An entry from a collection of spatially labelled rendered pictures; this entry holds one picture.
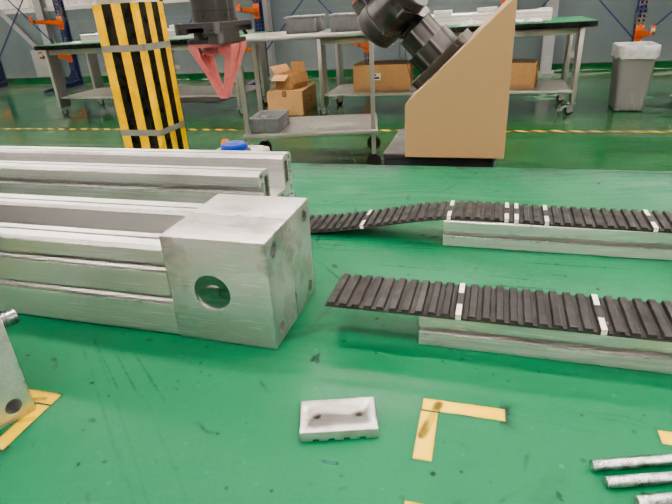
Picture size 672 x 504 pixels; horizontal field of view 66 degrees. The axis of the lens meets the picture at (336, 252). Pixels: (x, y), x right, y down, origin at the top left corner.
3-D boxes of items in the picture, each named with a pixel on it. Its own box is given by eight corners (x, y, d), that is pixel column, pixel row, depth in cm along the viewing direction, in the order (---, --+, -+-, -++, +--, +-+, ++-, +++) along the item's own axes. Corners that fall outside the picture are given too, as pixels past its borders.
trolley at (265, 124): (380, 147, 403) (377, 3, 359) (381, 168, 353) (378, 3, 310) (248, 153, 411) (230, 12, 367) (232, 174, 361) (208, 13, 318)
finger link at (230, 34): (185, 104, 71) (173, 29, 67) (212, 95, 77) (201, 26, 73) (230, 104, 69) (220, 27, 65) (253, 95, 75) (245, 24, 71)
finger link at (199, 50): (195, 101, 73) (183, 28, 69) (220, 93, 79) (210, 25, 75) (239, 101, 71) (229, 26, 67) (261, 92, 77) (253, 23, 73)
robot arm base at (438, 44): (474, 33, 95) (426, 79, 102) (444, -1, 94) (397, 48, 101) (467, 41, 88) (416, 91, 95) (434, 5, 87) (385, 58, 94)
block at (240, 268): (323, 277, 53) (316, 188, 49) (277, 349, 42) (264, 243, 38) (242, 270, 56) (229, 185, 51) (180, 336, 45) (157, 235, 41)
